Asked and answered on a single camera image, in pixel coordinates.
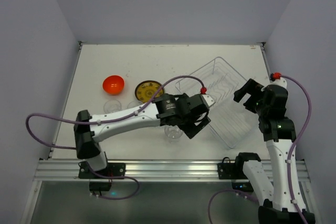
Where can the clear glass cup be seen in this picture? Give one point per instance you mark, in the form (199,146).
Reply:
(134,104)
(112,106)
(172,134)

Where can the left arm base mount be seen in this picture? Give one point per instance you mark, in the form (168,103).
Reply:
(112,170)

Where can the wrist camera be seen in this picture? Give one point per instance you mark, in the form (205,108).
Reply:
(210,101)
(277,79)

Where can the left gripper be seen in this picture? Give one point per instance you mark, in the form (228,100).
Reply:
(197,123)

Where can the yellow patterned plate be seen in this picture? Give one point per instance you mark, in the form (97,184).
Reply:
(146,89)

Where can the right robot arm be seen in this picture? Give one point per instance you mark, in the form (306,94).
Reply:
(280,200)

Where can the aluminium mounting rail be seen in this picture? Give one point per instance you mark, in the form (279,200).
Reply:
(67,170)

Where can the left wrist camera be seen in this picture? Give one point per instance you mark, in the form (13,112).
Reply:
(210,101)

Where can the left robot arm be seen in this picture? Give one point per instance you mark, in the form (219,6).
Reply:
(90,130)

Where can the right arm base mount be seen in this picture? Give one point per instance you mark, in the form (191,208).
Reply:
(227,169)

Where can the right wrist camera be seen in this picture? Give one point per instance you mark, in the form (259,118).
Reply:
(277,79)

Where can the orange bowl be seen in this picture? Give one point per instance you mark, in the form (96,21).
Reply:
(113,85)

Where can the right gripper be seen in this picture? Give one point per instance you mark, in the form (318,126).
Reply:
(252,91)

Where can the white wire dish rack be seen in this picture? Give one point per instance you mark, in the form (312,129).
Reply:
(231,124)

